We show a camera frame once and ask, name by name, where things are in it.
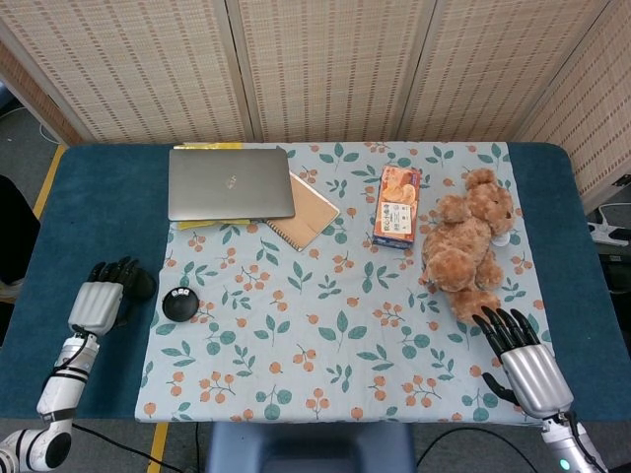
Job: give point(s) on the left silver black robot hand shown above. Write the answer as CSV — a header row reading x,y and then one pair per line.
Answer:
x,y
96,305

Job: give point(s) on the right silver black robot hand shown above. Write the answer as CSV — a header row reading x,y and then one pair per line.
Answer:
x,y
535,377

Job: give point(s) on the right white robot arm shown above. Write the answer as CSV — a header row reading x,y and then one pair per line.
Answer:
x,y
567,443

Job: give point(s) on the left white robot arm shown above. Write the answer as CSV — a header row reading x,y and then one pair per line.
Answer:
x,y
59,389

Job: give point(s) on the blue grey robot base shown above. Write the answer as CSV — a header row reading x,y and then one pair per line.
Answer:
x,y
310,448

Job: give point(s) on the teal plush table cover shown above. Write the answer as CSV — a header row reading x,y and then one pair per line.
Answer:
x,y
89,222

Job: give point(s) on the black chair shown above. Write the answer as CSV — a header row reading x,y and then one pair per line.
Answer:
x,y
15,236

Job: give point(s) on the brown teddy bear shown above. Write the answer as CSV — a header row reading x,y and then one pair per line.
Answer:
x,y
458,246

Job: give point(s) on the grey closed laptop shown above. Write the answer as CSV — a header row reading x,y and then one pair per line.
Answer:
x,y
229,182

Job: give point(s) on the orange blue cookie box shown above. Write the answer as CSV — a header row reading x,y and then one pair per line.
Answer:
x,y
397,212

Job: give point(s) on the floral light blue tablecloth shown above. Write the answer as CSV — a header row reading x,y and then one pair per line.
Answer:
x,y
320,345

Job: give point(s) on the brown spiral notebook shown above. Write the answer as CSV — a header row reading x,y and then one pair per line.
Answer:
x,y
308,217

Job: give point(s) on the woven bamboo folding screen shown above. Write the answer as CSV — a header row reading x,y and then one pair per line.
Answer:
x,y
325,64

